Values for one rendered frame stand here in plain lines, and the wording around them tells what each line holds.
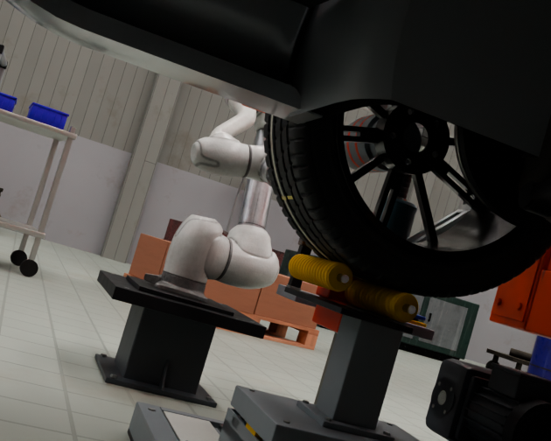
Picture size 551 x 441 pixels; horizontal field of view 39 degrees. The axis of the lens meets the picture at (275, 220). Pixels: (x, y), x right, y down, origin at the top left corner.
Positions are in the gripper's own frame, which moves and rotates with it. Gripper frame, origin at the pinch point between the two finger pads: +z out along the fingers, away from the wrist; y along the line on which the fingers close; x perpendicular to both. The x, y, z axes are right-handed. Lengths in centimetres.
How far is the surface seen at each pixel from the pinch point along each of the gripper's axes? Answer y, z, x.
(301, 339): 160, -275, 143
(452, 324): 450, -509, 167
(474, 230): 20, 49, -13
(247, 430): -17, 60, 39
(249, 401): -17, 57, 34
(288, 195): -23, 47, -7
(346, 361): -3, 61, 19
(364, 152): -1.5, 28.4, -18.5
